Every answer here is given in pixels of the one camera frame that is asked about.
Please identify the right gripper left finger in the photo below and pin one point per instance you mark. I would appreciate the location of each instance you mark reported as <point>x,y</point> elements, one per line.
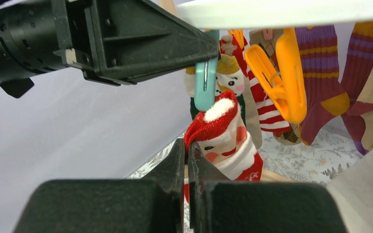
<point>151,204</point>

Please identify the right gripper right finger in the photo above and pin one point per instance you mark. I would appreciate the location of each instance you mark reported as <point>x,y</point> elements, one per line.
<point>220,205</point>

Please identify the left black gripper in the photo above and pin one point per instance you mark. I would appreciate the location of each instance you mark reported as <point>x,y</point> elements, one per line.
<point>41,36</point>

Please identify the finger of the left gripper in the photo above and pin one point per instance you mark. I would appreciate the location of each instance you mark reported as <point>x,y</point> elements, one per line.
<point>132,41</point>

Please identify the teal clothespin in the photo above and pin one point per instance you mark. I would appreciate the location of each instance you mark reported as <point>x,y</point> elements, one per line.
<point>205,83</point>

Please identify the beige tan sock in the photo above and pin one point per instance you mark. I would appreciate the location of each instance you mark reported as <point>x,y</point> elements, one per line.
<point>251,115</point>

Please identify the white round clip hanger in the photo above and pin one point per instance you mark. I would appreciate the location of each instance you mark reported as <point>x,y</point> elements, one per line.
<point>271,14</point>

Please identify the red striped santa sock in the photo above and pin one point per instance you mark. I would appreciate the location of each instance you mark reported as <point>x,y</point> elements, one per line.
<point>269,117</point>

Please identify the dark green sock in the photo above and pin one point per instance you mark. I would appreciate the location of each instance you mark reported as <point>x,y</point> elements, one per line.
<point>229,77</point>

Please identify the orange clothespin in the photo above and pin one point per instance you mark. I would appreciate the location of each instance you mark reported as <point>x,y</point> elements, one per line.
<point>285,87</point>

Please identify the plaid beige sock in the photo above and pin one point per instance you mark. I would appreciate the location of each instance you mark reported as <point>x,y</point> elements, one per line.
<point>275,67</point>

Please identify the floral table mat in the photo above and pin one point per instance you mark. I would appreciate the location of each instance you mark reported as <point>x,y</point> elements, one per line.
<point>329,155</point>

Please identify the pink clothespin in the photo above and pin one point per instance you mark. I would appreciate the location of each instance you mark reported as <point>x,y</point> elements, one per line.
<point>267,34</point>

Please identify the white hanging sock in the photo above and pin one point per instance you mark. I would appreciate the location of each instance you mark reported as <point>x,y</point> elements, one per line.
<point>353,193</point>

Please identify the purple striped hanging sock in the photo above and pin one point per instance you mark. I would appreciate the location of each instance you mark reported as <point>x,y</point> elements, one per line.
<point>327,96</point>

